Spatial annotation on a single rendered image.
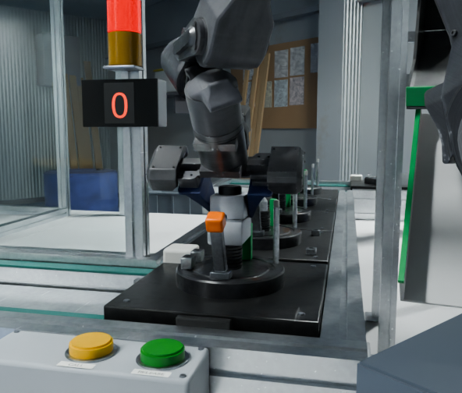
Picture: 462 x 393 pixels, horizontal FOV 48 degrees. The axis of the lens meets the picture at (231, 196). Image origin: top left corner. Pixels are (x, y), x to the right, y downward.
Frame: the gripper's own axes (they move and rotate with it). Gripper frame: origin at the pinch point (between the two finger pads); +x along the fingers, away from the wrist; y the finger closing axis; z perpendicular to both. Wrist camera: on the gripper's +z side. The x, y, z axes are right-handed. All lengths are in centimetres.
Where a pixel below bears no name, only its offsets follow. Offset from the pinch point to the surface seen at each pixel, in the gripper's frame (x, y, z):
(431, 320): 30.2, -28.8, 2.4
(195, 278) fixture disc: 2.9, 2.9, -11.0
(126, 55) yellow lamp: -9.3, 17.8, 19.2
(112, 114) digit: -2.9, 19.9, 13.5
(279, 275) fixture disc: 5.5, -6.7, -8.0
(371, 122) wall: 273, -42, 364
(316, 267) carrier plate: 14.3, -10.7, 0.1
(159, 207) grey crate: 140, 76, 125
